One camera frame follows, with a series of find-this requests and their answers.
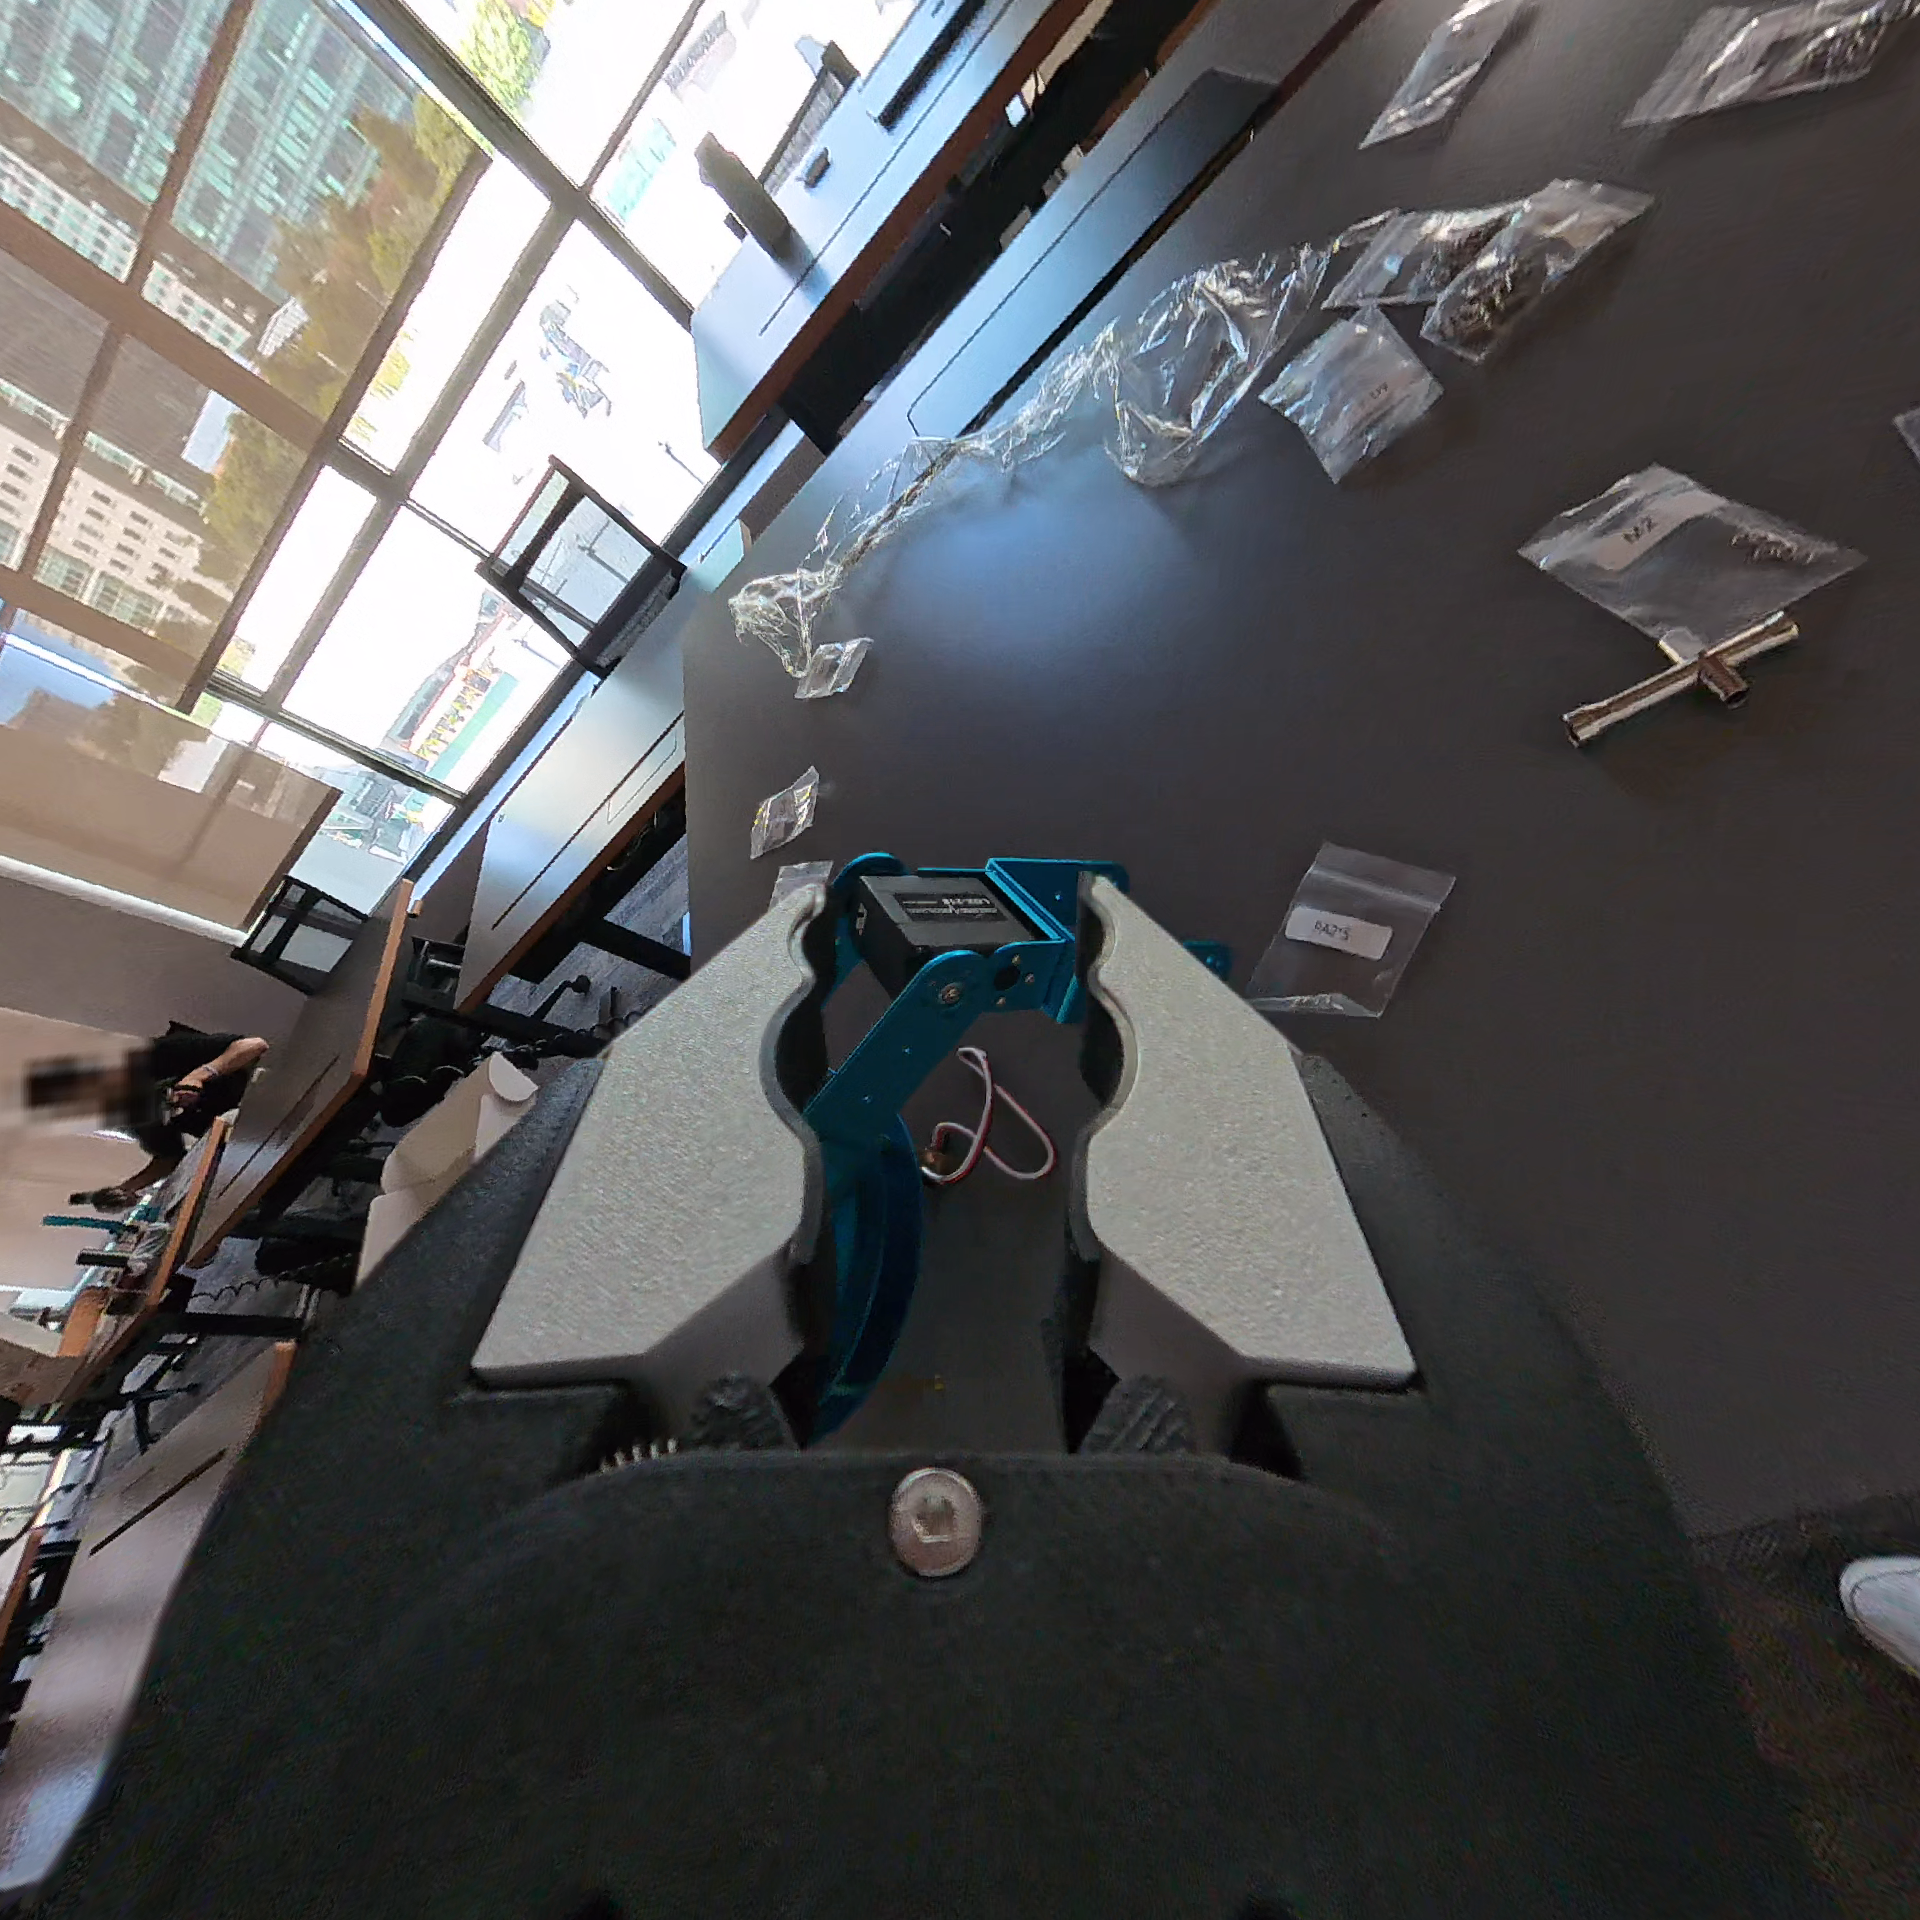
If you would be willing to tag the black metal frame chair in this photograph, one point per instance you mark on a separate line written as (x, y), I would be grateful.
(585, 571)
(299, 932)

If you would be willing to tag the empty clear labelled zip bag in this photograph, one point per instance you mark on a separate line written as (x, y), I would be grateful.
(1348, 932)

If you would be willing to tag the crumpled clear plastic wrap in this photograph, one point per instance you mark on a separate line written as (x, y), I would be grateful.
(1200, 360)

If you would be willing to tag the blue toy robot arm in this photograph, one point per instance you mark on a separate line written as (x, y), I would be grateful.
(1049, 893)

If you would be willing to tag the large glass window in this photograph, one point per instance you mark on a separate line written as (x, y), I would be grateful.
(299, 182)

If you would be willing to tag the metal cross wrench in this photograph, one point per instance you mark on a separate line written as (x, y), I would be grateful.
(1681, 682)

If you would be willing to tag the white box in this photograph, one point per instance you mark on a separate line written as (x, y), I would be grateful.
(451, 1142)

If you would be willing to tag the wood-edged dark desk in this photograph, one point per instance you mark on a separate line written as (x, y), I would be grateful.
(901, 224)
(585, 856)

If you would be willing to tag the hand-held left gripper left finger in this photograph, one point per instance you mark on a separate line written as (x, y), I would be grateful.
(660, 1172)

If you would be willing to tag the dark grey desk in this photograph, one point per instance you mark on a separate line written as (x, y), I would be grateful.
(1575, 1202)

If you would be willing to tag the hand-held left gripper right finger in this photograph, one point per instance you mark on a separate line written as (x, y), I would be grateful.
(1231, 1186)

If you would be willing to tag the white sneaker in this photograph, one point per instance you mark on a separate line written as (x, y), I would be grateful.
(1885, 1612)

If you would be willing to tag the small clear zip bag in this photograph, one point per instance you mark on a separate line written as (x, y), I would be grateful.
(832, 669)
(795, 882)
(787, 813)

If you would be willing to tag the zip bag of dark screws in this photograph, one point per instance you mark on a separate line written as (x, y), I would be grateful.
(1529, 270)

